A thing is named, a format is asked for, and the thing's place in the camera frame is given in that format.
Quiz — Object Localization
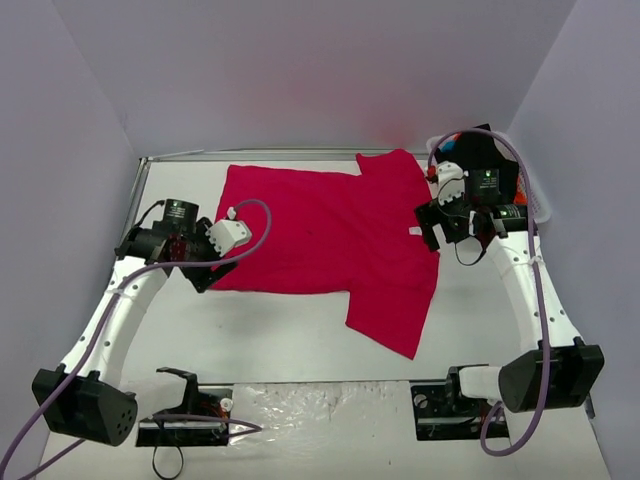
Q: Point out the orange t shirt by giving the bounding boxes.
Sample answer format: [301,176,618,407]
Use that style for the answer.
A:
[514,188,527,205]

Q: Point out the white plastic basket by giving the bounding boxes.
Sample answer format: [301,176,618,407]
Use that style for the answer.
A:
[426,131,551,225]

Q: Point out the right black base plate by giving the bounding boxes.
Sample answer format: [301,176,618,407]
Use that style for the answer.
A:
[410,381,491,442]

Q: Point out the blue t shirt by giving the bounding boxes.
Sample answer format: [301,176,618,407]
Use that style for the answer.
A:
[439,140,456,152]

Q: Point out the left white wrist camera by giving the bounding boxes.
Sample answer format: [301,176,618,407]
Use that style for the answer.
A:
[205,207,253,258]

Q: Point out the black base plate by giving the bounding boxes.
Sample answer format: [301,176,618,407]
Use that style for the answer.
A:
[410,381,491,442]
[135,385,233,448]

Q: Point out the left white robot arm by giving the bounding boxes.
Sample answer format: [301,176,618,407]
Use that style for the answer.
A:
[32,199,252,446]

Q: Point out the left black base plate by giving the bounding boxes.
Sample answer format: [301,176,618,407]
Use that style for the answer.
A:
[135,385,233,448]

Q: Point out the red t shirt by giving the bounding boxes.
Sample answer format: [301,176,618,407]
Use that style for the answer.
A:
[214,150,439,359]

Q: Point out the black t shirt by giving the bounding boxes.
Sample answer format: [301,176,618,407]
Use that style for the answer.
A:
[435,132,520,205]

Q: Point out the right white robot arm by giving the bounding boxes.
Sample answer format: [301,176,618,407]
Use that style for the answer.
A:
[415,162,604,413]

